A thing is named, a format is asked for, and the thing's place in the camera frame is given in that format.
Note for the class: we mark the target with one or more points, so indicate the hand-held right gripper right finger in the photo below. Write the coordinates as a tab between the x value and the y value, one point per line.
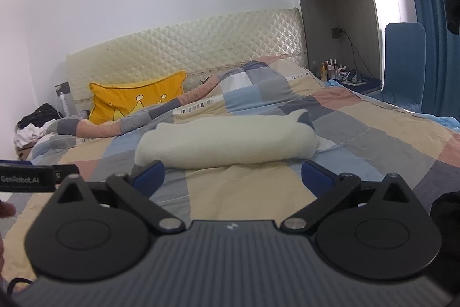
316	176

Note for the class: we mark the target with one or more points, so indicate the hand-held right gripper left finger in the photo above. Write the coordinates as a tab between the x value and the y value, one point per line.
151	174

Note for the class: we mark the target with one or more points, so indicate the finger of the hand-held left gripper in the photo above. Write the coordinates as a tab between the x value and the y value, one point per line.
64	170

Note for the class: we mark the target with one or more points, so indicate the cream striped knit sweater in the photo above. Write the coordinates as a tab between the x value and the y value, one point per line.
222	141

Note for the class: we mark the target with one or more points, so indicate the pile of black white clothes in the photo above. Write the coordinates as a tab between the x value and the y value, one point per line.
34	123

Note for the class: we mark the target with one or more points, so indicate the person's left hand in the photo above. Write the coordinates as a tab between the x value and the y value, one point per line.
7	210

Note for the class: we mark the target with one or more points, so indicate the patchwork quilt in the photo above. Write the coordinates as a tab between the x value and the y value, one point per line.
359	138

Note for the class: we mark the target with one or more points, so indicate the white ribbed bottle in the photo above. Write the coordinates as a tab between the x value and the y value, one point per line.
67	105

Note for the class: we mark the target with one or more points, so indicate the yellow crown pillow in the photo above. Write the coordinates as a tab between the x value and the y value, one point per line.
133	98

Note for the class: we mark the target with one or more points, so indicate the dark box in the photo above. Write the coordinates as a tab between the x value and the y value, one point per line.
61	87

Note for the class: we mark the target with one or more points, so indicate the dark blue nightstand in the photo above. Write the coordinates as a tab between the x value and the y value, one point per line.
370	86

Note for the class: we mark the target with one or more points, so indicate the group of cosmetic bottles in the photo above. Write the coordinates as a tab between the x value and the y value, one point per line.
329	69

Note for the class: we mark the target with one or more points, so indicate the beige quilted headboard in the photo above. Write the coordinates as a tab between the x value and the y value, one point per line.
187	44

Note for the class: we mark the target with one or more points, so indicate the blue chair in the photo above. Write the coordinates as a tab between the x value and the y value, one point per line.
404	66

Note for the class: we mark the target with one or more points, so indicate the blue curtain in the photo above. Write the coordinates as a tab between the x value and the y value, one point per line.
436	69

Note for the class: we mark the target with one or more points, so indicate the black wall plug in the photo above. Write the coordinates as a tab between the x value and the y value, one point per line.
336	33

